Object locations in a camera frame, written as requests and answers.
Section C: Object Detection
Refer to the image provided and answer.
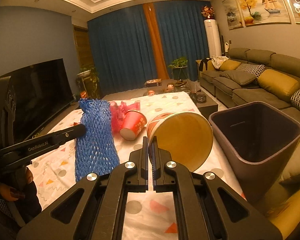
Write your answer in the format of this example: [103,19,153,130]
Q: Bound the flower decoration on conditioner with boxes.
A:
[201,5,215,20]

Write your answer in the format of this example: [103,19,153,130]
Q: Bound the blue foam net sleeve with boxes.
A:
[75,99,120,181]

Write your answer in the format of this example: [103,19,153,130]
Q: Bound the orange curtain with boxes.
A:
[142,3,170,80]

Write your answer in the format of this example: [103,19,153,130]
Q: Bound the white standing air conditioner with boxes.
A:
[204,20,222,58]

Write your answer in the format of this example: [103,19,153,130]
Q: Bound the black television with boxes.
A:
[2,59,74,143]

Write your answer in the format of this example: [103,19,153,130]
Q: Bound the plant on stand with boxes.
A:
[76,66,101,99]

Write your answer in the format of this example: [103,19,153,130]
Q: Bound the triptych wall painting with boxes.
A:
[222,0,300,30]

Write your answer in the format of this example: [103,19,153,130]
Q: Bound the yellow cushion far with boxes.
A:
[219,60,241,71]

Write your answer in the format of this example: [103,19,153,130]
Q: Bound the pink plastic bag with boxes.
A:
[110,101,140,133]

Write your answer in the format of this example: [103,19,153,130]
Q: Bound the large paper bucket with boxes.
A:
[146,111,213,172]

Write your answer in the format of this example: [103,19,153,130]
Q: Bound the yellow cushion near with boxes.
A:
[257,69,299,100]

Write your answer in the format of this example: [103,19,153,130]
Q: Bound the grey cushion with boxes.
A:
[220,70,256,86]

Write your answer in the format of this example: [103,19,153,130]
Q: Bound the far patterned cushion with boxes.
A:
[236,63,266,79]

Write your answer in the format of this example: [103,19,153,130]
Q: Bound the red paper cup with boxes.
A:
[120,110,147,141]

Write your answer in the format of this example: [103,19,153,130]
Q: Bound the blue curtain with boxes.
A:
[88,0,211,95]

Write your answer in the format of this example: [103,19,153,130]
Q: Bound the dark grey trash bin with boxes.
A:
[209,101,300,203]

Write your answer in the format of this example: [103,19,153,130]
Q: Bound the left hand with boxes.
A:
[0,167,33,202]

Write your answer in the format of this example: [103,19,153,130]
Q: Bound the yellow cushion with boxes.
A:
[219,60,241,71]
[257,69,299,100]

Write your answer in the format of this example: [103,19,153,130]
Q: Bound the potted green plant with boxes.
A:
[168,56,189,80]

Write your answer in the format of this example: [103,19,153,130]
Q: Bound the grey sectional sofa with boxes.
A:
[196,47,300,181]

